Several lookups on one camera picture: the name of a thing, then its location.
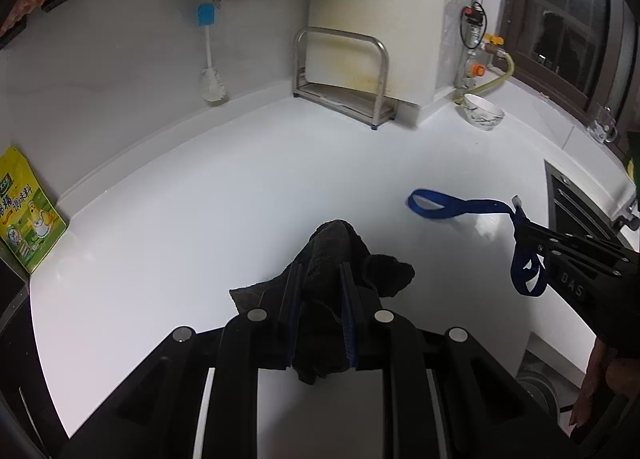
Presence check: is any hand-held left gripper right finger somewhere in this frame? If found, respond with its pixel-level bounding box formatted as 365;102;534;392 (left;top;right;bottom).
340;261;582;459

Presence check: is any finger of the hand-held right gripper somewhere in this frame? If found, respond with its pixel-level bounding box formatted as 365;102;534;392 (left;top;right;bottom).
520;219;633;257
513;234;618;277

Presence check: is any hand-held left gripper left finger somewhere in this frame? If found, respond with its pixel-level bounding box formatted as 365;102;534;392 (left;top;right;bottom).
60;261;306;459

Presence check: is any dark grey cloth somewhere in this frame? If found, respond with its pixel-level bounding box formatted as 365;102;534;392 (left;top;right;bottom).
229;220;416;386

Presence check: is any blue strap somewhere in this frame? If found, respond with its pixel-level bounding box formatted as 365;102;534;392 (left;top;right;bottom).
405;187;549;298

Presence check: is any person's right hand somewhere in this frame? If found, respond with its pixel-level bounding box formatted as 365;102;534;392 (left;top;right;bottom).
572;338;640;445

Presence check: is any dark sink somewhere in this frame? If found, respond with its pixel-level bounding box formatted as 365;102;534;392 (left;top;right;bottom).
543;161;640;256

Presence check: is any metal faucet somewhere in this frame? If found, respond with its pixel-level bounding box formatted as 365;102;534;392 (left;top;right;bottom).
612;198;640;231

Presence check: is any yellow oil bottle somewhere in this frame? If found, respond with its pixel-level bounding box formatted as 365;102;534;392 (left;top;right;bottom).
622;129;640;176

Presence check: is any glass mug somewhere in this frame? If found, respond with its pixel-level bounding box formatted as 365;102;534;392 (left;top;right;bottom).
588;104;622;143

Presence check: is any patterned ceramic bowl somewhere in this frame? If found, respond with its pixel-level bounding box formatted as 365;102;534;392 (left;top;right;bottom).
462;92;506;132

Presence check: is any dark framed window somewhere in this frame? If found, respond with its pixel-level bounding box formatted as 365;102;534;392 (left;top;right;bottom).
504;0;640;116

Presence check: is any metal rack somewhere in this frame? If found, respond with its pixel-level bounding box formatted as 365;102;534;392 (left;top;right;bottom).
292;26;399;132

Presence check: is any gas pipe with valves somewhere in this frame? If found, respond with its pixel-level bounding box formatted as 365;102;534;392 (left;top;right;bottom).
454;0;516;106

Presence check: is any green seasoning packet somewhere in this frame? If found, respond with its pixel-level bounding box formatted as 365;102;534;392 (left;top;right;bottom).
0;146;69;275

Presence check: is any blue handled bottle brush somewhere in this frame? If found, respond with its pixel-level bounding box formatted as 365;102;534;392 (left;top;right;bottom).
196;2;231;103

